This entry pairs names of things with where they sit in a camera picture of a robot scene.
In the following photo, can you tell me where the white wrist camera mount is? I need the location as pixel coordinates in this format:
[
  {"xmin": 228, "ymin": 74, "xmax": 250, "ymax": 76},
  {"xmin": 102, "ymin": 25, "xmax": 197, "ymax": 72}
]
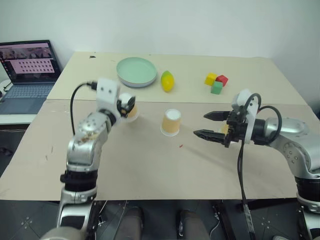
[
  {"xmin": 230, "ymin": 88, "xmax": 261, "ymax": 145},
  {"xmin": 95, "ymin": 77, "xmax": 121, "ymax": 118}
]

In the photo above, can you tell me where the red cube block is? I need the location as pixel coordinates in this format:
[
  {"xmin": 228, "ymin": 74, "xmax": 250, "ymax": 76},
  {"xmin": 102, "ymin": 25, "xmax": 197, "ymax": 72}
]
[{"xmin": 215, "ymin": 74, "xmax": 229, "ymax": 88}]

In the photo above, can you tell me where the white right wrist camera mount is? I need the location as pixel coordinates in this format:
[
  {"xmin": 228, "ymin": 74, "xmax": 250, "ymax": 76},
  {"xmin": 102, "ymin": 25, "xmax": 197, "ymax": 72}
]
[{"xmin": 230, "ymin": 88, "xmax": 261, "ymax": 145}]

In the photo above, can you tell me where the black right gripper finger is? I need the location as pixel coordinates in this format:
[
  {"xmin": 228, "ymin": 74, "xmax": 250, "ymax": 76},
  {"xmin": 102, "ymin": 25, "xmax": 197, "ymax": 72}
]
[
  {"xmin": 203, "ymin": 110, "xmax": 230, "ymax": 123},
  {"xmin": 193, "ymin": 129, "xmax": 228, "ymax": 146}
]

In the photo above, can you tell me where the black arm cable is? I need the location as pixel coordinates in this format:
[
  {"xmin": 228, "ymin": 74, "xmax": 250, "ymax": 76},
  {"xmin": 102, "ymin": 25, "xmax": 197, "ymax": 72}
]
[
  {"xmin": 236, "ymin": 92, "xmax": 284, "ymax": 240},
  {"xmin": 69, "ymin": 80, "xmax": 98, "ymax": 136}
]

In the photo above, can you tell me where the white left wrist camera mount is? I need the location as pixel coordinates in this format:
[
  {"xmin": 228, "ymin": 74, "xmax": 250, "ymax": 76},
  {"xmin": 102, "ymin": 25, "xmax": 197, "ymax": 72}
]
[{"xmin": 95, "ymin": 77, "xmax": 121, "ymax": 118}]

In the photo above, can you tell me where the yellow green toy lemon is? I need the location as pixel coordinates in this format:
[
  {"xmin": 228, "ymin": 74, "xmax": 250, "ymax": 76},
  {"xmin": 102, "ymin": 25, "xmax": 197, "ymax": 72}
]
[{"xmin": 160, "ymin": 70, "xmax": 176, "ymax": 93}]

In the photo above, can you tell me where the yellow cube block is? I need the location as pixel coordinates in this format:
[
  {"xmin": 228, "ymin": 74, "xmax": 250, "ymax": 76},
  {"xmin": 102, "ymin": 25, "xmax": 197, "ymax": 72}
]
[{"xmin": 204, "ymin": 72, "xmax": 218, "ymax": 87}]

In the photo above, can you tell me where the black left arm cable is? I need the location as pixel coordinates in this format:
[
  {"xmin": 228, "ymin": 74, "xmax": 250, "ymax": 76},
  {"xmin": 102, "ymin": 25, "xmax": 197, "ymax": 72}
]
[{"xmin": 69, "ymin": 80, "xmax": 98, "ymax": 136}]

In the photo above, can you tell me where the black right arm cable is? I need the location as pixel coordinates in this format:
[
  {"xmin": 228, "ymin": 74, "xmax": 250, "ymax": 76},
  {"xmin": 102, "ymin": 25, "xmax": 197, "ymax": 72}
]
[{"xmin": 236, "ymin": 92, "xmax": 284, "ymax": 240}]

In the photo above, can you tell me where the thin white floor cable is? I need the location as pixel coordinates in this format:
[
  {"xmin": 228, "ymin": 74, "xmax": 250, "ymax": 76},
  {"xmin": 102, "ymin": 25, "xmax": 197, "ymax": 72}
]
[{"xmin": 209, "ymin": 216, "xmax": 221, "ymax": 236}]

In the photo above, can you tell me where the green cube block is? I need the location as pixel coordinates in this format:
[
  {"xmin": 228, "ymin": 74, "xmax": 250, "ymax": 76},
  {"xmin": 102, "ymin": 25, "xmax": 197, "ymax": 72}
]
[{"xmin": 210, "ymin": 81, "xmax": 224, "ymax": 95}]

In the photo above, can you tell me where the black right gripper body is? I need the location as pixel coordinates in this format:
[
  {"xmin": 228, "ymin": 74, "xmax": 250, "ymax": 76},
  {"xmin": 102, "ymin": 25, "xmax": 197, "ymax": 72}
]
[{"xmin": 224, "ymin": 109, "xmax": 248, "ymax": 149}]

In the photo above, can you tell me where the dark rounded shape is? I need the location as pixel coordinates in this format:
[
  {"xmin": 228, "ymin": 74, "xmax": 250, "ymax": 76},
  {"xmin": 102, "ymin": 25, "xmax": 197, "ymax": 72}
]
[
  {"xmin": 116, "ymin": 205, "xmax": 145, "ymax": 240},
  {"xmin": 178, "ymin": 209, "xmax": 210, "ymax": 240}
]

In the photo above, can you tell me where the grey open laptop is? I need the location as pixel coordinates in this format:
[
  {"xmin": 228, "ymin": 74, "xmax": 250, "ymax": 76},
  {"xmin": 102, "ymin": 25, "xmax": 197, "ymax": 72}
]
[{"xmin": 0, "ymin": 39, "xmax": 64, "ymax": 116}]

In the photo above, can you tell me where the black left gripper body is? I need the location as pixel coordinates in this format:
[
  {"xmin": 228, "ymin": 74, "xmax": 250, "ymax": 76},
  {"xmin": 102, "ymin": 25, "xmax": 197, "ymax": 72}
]
[{"xmin": 116, "ymin": 97, "xmax": 131, "ymax": 118}]

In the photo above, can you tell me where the tan brown table sheet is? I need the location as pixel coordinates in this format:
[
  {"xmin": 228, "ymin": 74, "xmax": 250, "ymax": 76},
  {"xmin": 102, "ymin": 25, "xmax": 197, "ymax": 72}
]
[{"xmin": 0, "ymin": 99, "xmax": 320, "ymax": 202}]

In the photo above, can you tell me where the orange paper cup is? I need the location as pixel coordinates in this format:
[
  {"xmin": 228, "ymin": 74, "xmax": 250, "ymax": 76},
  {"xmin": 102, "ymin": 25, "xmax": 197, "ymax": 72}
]
[
  {"xmin": 160, "ymin": 108, "xmax": 182, "ymax": 137},
  {"xmin": 126, "ymin": 104, "xmax": 139, "ymax": 123}
]

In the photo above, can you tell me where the light beige table sheet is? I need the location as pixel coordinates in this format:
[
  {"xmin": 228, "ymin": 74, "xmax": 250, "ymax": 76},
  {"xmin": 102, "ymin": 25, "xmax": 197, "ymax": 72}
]
[{"xmin": 46, "ymin": 51, "xmax": 311, "ymax": 106}]

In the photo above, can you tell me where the mint green plate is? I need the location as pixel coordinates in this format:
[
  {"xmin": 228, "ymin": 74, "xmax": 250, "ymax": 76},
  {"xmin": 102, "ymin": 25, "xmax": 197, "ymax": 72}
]
[{"xmin": 116, "ymin": 57, "xmax": 158, "ymax": 85}]

